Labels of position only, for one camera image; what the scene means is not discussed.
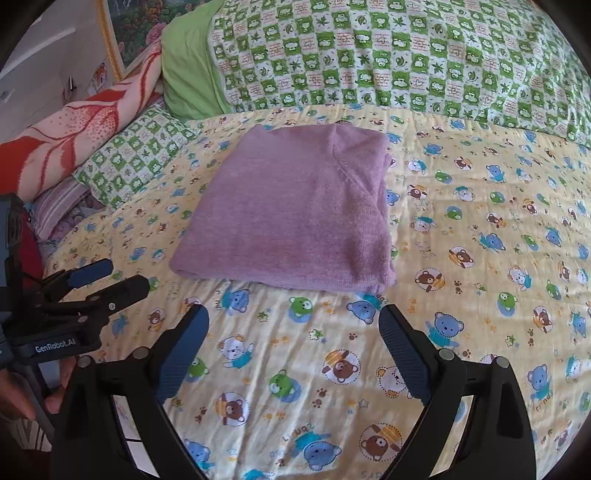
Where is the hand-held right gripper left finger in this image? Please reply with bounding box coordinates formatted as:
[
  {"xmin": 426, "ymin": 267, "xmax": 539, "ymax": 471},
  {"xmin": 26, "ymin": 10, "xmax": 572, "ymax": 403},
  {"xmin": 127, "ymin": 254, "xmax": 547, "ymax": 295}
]
[{"xmin": 48, "ymin": 303, "xmax": 211, "ymax": 480}]

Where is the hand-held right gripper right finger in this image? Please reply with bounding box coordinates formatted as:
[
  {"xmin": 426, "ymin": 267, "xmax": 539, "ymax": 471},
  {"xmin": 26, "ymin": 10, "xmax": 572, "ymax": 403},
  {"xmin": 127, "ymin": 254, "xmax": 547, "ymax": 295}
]
[{"xmin": 378, "ymin": 304, "xmax": 537, "ymax": 480}]

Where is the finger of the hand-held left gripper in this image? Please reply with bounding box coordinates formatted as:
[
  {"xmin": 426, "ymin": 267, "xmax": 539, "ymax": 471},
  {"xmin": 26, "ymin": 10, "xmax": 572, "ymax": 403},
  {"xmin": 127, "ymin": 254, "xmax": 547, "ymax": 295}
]
[
  {"xmin": 41, "ymin": 258, "xmax": 114, "ymax": 296},
  {"xmin": 46, "ymin": 275, "xmax": 151, "ymax": 324}
]

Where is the purple knit sweater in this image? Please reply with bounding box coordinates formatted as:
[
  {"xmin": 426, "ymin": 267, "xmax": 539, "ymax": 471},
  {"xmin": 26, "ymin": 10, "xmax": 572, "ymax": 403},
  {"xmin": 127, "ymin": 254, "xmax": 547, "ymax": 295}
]
[{"xmin": 168, "ymin": 124, "xmax": 398, "ymax": 294}]

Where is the person's left hand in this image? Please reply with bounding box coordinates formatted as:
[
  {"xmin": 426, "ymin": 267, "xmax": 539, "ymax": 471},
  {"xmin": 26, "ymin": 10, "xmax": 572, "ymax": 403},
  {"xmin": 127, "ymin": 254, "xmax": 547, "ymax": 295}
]
[{"xmin": 0, "ymin": 355, "xmax": 77, "ymax": 418}]

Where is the red cloth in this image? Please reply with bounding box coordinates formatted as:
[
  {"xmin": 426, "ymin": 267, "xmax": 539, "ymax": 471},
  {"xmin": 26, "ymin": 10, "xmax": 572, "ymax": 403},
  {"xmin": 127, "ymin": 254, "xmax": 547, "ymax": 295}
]
[{"xmin": 18, "ymin": 217, "xmax": 44, "ymax": 280}]

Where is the purple striped cloth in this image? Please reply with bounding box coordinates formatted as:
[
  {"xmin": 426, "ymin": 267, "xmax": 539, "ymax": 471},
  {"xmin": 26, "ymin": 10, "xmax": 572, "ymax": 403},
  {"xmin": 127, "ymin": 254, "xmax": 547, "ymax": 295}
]
[{"xmin": 31, "ymin": 178, "xmax": 100, "ymax": 241}]

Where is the green checked pillow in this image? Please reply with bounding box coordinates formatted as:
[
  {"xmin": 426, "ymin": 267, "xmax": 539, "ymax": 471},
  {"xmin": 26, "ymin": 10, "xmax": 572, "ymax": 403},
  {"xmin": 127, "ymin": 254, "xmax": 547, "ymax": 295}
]
[{"xmin": 74, "ymin": 104, "xmax": 201, "ymax": 208}]

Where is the yellow bear-print bed sheet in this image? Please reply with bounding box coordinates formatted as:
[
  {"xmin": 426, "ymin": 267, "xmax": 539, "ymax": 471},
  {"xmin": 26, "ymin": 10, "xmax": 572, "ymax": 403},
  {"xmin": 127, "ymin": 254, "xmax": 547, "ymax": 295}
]
[{"xmin": 41, "ymin": 104, "xmax": 591, "ymax": 480}]

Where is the red and white blanket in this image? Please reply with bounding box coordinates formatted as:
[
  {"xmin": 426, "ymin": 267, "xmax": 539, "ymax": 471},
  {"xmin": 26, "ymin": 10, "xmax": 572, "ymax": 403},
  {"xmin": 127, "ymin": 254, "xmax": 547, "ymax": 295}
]
[{"xmin": 0, "ymin": 44, "xmax": 164, "ymax": 199}]

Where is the white cabinet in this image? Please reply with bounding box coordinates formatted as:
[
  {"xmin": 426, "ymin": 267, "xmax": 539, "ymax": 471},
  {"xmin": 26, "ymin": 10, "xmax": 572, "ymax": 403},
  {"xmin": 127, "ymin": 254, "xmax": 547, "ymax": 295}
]
[{"xmin": 0, "ymin": 11, "xmax": 114, "ymax": 132}]

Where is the plain green cloth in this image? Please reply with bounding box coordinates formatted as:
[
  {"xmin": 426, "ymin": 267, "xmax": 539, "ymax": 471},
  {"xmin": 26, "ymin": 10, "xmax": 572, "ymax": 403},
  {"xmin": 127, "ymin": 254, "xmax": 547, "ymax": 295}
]
[{"xmin": 161, "ymin": 9, "xmax": 236, "ymax": 121}]

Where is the framed flower painting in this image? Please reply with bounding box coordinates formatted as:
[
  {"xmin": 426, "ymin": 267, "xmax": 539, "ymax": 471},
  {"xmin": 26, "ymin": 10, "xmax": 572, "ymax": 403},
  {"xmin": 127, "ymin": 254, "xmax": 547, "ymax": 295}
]
[{"xmin": 99, "ymin": 0, "xmax": 227, "ymax": 81}]

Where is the green checked quilt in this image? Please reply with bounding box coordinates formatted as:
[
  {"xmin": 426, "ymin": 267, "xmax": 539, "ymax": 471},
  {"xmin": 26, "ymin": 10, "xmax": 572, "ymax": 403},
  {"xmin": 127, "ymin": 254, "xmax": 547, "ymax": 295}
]
[{"xmin": 205, "ymin": 0, "xmax": 591, "ymax": 148}]

